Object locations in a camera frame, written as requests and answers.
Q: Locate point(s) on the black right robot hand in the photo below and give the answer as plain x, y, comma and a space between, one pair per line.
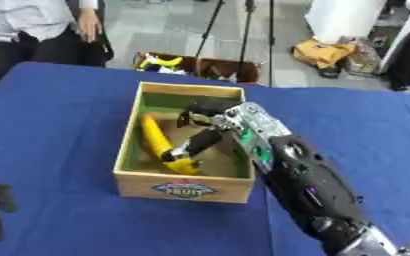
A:
204, 107

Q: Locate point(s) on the yellow toy banana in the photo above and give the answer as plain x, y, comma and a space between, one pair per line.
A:
155, 140

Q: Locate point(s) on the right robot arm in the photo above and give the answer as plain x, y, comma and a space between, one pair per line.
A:
307, 176

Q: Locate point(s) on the brown cardboard box with toys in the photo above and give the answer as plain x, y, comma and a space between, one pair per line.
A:
229, 68

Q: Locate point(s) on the tan cardboard box green inside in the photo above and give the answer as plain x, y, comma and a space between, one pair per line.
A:
182, 190

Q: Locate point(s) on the yellow and white toy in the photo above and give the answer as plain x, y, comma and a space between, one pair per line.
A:
159, 62

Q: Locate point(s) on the black tripod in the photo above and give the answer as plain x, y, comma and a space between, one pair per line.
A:
244, 33

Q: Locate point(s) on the yellow bag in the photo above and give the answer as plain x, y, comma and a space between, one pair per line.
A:
320, 52

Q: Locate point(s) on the person's hand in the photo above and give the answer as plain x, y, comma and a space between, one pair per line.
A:
89, 25

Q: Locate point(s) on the white panel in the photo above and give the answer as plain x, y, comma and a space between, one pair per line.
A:
342, 20

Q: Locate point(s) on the person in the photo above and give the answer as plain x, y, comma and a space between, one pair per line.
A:
22, 30

